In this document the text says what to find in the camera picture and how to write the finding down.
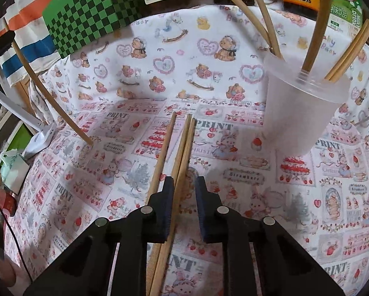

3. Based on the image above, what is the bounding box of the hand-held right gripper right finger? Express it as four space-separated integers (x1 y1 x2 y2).
194 176 346 296

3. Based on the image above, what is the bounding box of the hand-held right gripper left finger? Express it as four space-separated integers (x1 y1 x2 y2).
24 176 175 296

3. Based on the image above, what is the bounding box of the wooden chopstick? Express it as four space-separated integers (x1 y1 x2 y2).
2 18 94 146
203 0 283 59
149 114 193 296
324 18 369 79
301 0 336 75
244 0 284 58
329 20 369 83
152 123 197 296
145 112 177 206

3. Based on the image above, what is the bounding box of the frosted plastic cup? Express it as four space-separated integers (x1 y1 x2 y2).
261 51 352 157

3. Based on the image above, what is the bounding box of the striped cloth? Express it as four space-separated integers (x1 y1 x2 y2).
0 0 80 87

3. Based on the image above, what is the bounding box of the strawberry print cloth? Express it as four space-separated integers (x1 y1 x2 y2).
5 99 369 296

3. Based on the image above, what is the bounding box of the green checkered box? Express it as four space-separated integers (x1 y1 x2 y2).
42 0 145 60

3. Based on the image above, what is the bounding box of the white folding stand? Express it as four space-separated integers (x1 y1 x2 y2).
0 86 57 158

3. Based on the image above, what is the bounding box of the pale green tissue box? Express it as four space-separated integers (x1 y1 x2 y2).
0 149 31 194

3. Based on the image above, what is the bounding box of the bear print cloth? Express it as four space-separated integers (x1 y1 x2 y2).
29 4 369 137

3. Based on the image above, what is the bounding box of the green drink carton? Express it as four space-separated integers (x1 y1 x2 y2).
321 0 366 41

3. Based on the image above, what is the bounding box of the black cable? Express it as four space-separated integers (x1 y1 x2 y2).
0 188 34 285

